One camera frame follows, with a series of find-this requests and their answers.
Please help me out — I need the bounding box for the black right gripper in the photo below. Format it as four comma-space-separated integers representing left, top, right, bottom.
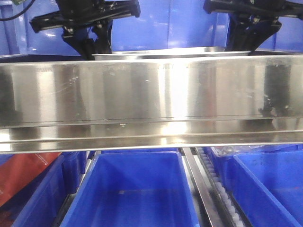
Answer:
203, 0, 303, 52

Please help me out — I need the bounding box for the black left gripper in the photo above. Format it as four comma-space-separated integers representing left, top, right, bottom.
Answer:
30, 0, 141, 61

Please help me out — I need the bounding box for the smaller silver tray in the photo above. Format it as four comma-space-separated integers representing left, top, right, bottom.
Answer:
92, 46, 250, 61

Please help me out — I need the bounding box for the blue crate right rear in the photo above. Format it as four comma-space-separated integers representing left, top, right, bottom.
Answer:
250, 15, 303, 52

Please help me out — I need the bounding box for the large blue crate behind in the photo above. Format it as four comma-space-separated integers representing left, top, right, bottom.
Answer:
14, 0, 229, 56

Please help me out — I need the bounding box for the large silver tray front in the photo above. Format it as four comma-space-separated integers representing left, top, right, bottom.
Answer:
0, 55, 303, 154

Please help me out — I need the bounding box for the red bag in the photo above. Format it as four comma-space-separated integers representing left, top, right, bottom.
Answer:
0, 153, 62, 210

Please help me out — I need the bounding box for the blue bin centre front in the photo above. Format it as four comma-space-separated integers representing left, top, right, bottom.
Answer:
61, 151, 199, 227

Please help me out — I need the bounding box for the blue bin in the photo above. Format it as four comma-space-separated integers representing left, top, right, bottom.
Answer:
199, 144, 303, 227
4, 151, 87, 227
61, 151, 199, 227

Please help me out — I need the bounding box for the blue bin right front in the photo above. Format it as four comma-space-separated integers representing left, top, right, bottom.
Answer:
199, 144, 303, 227

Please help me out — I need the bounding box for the blue bin left front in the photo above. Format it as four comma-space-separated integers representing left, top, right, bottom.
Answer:
4, 151, 87, 227

